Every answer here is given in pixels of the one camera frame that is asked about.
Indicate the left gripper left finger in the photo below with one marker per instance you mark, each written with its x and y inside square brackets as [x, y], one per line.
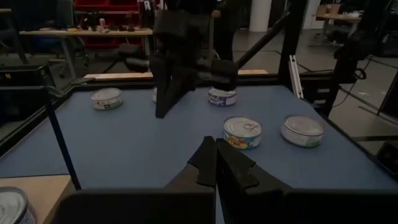
[205, 161]

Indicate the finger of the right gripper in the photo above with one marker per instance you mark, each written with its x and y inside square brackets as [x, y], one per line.
[224, 74]
[171, 84]

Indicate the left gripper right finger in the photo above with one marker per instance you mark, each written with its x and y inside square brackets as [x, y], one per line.
[231, 168]

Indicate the blue label tuna can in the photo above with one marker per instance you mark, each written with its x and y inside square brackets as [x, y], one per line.
[14, 205]
[222, 99]

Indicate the green white tuna can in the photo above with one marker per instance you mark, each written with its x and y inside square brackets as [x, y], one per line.
[302, 130]
[106, 99]

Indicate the light wooden shelf board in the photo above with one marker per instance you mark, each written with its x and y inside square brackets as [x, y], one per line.
[46, 193]

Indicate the person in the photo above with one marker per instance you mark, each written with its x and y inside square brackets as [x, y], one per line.
[225, 37]

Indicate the black office chair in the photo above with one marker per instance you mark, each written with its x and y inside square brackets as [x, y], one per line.
[136, 63]

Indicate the red storage bin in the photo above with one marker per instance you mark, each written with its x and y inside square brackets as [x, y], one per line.
[109, 43]
[122, 5]
[90, 5]

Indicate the white building column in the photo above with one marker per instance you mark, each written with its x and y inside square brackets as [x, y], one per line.
[260, 15]

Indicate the blue table mat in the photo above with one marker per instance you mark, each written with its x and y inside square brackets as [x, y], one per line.
[124, 146]

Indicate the small pink bottle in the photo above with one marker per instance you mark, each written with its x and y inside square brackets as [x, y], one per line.
[102, 23]

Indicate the wooden workbench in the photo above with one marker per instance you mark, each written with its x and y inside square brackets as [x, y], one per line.
[93, 32]

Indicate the wooden desk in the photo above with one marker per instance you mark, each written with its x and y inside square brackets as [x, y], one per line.
[339, 18]

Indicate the black equipment stand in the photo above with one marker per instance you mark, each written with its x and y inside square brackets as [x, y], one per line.
[351, 46]

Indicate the white metal bracket strip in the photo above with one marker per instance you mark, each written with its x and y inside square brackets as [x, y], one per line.
[295, 77]

